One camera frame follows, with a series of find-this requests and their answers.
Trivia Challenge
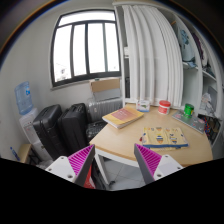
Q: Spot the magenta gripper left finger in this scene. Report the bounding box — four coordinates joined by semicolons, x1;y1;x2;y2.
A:
46;145;95;187

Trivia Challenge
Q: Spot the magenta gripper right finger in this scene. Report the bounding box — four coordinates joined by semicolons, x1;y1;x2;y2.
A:
134;144;182;184

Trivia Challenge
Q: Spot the yellow patterned folded towel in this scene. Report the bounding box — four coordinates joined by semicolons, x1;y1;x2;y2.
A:
142;127;189;149

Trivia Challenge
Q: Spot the black suitcase right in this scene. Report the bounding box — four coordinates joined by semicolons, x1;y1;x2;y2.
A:
58;103;88;153

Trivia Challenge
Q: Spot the black suitcase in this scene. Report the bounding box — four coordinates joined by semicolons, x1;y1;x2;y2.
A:
58;103;88;153
33;104;68;160

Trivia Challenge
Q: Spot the black suitcase left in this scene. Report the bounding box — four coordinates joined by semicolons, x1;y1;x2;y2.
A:
33;104;68;160

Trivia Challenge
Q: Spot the small wooden stool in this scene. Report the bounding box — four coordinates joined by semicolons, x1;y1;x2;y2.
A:
18;144;38;165

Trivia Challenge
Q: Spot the stack of books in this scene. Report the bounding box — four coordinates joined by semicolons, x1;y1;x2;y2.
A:
102;106;144;129

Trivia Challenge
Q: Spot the grey laptop with stickers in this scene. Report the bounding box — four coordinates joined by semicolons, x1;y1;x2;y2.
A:
172;111;205;134

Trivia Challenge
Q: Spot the white jar red lid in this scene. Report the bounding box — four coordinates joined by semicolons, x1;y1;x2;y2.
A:
158;100;171;115

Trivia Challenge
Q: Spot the white tissue box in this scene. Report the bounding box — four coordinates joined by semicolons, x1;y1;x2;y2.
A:
136;100;150;112

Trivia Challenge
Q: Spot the silver suitcase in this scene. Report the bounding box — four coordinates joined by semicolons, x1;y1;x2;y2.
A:
87;98;122;122

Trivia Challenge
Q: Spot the green cup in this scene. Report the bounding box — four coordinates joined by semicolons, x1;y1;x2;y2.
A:
184;103;194;117

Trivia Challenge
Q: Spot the white water dispenser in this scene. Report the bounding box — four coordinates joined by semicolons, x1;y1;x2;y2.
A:
19;108;52;161

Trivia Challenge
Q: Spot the cardboard box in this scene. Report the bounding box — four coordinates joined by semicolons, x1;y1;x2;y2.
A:
89;77;121;101

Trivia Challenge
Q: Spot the blue water bottle jug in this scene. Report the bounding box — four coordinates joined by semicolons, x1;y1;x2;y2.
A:
14;81;33;115

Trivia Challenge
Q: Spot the white shelf unit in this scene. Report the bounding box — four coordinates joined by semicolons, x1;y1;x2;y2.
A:
114;1;224;159

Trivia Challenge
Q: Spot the black framed window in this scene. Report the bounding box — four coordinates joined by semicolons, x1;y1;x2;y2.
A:
50;9;121;87

